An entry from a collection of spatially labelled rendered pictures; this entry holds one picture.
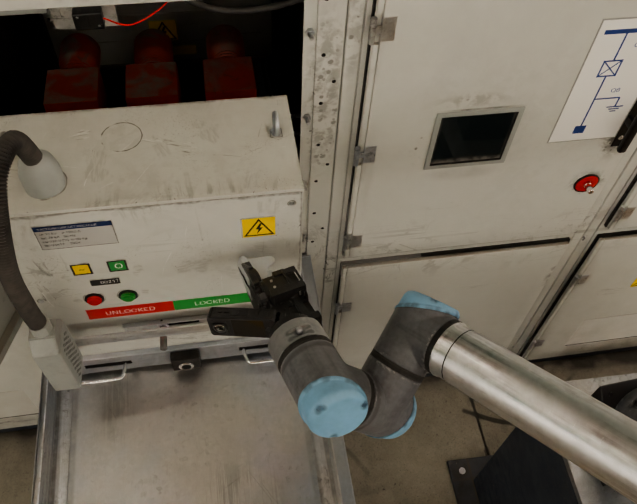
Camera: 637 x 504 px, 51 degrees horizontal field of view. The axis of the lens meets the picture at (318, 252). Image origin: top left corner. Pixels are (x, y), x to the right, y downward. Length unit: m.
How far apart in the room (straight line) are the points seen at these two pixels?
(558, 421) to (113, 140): 0.80
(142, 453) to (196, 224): 0.55
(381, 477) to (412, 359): 1.33
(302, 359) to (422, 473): 1.42
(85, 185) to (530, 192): 0.99
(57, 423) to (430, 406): 1.35
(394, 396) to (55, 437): 0.76
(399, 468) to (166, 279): 1.32
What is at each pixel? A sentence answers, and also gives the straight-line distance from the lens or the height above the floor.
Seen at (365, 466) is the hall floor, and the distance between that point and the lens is 2.31.
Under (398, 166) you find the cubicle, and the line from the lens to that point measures 1.42.
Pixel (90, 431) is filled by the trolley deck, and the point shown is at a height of 0.85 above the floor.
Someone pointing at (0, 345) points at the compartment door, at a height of 0.84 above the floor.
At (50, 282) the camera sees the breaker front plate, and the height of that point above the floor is 1.21.
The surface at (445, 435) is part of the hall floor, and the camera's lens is 2.39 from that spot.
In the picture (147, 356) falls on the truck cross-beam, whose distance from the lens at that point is 1.46.
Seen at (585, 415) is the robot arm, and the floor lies 1.42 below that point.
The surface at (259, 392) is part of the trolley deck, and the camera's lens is 1.47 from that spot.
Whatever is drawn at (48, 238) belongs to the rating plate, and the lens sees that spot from 1.14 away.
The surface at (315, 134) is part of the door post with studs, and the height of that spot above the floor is 1.26.
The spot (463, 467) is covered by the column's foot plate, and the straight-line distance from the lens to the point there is 2.35.
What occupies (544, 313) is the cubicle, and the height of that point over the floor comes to 0.38.
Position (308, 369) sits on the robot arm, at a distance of 0.94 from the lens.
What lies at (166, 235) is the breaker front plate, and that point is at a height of 1.31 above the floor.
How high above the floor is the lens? 2.19
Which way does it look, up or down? 55 degrees down
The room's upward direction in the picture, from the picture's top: 4 degrees clockwise
